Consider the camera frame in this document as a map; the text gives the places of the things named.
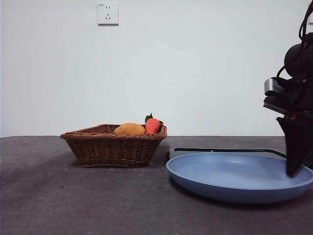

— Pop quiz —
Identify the light blue round plate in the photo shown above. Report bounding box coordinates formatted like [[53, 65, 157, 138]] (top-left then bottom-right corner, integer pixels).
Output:
[[165, 152, 313, 204]]

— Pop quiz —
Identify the black rectangular tray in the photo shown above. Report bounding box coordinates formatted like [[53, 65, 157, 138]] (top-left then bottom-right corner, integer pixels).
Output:
[[169, 147, 287, 160]]

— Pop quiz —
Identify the orange-red toy carrot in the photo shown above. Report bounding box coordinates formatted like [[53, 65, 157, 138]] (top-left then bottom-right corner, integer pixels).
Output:
[[144, 112, 164, 135]]

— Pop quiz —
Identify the brown wicker basket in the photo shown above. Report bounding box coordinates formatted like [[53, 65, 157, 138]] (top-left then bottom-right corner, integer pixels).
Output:
[[60, 124, 168, 168]]

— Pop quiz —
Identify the pale grey camera box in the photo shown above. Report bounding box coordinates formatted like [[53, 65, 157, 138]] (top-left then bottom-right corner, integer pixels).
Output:
[[264, 77, 286, 96]]

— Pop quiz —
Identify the white wall power socket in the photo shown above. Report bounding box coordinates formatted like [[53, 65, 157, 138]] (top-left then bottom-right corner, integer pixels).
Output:
[[97, 2, 120, 26]]

